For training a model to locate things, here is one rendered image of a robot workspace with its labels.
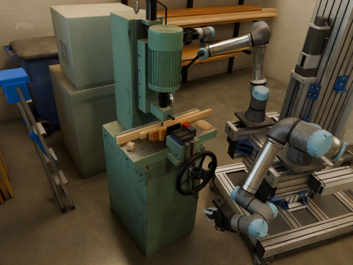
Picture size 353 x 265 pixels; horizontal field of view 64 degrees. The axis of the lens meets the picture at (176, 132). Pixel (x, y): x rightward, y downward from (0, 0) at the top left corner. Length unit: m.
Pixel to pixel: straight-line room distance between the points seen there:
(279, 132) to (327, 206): 1.35
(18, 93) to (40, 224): 1.08
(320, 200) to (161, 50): 1.79
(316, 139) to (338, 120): 0.85
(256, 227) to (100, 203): 1.57
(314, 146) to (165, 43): 0.80
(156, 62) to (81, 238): 1.46
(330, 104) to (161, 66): 1.08
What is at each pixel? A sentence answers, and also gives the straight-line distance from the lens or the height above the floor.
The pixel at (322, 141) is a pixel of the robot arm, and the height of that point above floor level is 1.22.
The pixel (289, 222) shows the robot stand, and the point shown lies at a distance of 2.31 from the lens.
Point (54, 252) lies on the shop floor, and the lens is 2.33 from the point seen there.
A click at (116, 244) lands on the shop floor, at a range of 2.27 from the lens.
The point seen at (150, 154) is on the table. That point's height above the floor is 0.90.
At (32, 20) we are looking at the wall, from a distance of 3.61.
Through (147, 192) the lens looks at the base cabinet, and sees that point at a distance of 1.70.
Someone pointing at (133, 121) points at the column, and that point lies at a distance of 1.81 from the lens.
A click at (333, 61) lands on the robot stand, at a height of 1.37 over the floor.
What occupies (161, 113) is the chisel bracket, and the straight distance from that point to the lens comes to 1.61.
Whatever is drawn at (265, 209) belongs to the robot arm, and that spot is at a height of 0.89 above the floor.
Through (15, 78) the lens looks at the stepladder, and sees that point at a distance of 1.91.
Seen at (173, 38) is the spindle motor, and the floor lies 1.48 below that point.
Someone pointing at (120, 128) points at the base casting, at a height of 0.80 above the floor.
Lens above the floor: 1.84
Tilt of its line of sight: 33 degrees down
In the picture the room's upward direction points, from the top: 4 degrees clockwise
